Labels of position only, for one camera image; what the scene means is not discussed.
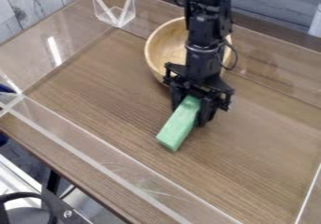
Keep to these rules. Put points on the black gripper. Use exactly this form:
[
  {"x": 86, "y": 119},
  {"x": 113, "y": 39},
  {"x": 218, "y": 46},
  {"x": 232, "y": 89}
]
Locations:
[{"x": 213, "y": 89}]

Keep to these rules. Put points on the green rectangular block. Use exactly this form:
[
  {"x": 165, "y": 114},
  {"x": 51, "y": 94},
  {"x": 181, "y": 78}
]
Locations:
[{"x": 180, "y": 124}]

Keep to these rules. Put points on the brown wooden bowl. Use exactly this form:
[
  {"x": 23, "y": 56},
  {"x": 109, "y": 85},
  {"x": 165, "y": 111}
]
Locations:
[{"x": 165, "y": 47}]

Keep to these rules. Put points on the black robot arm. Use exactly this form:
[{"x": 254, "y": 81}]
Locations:
[{"x": 197, "y": 78}]

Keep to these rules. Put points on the black metal table leg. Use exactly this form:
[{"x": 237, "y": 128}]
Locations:
[{"x": 54, "y": 182}]

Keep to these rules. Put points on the grey metal clamp plate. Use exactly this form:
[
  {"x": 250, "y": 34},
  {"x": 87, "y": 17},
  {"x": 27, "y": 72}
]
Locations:
[{"x": 65, "y": 213}]

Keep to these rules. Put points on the clear acrylic corner bracket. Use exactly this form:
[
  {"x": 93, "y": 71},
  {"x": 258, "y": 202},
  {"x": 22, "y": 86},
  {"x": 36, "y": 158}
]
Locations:
[{"x": 115, "y": 16}]

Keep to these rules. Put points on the clear acrylic front wall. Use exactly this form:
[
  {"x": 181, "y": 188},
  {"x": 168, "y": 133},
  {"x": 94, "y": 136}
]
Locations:
[{"x": 170, "y": 183}]

